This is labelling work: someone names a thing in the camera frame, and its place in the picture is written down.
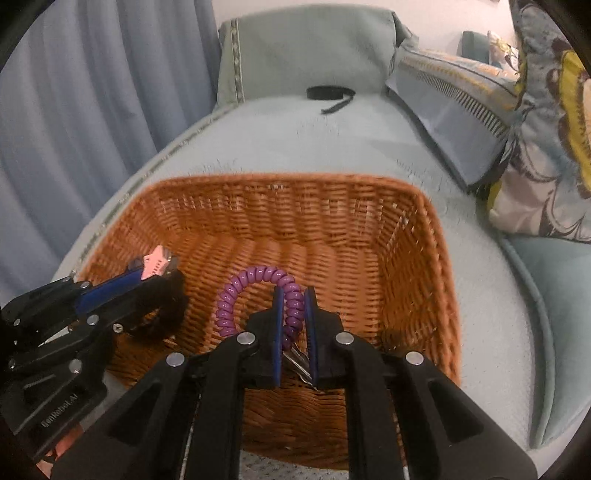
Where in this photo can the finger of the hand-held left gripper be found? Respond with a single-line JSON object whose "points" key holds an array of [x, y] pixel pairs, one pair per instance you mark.
{"points": [[138, 300], [106, 290]]}

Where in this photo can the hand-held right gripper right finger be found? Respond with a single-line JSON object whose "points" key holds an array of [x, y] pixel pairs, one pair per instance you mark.
{"points": [[311, 341]]}

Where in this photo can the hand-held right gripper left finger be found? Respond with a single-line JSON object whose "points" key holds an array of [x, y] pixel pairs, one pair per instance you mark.
{"points": [[277, 341]]}

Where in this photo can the pink hair clip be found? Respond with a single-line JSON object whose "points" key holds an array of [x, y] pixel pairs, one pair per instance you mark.
{"points": [[154, 263]]}

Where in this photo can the purple spiral wrist coil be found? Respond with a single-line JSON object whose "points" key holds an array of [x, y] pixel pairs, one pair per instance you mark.
{"points": [[251, 276]]}

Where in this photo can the brown wicker basket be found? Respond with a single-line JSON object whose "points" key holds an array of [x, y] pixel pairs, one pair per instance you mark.
{"points": [[323, 240]]}

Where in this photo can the person's left hand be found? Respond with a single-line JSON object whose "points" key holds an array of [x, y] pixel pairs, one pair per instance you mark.
{"points": [[48, 461]]}

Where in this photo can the blue curtain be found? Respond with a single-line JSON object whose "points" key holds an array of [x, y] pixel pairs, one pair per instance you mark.
{"points": [[92, 115]]}

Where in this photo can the teal cushion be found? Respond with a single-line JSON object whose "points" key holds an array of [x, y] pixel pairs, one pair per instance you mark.
{"points": [[563, 314]]}

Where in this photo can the striped blue yellow cushion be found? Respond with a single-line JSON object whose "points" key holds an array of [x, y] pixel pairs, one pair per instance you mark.
{"points": [[452, 115]]}

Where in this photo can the large floral cushion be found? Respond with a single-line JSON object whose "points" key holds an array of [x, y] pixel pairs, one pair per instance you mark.
{"points": [[554, 138]]}

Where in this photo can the teal sofa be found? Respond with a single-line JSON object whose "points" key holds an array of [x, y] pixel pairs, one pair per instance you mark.
{"points": [[472, 44]]}

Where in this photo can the small floral cushion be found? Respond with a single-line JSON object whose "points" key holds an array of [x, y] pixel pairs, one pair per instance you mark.
{"points": [[501, 48]]}

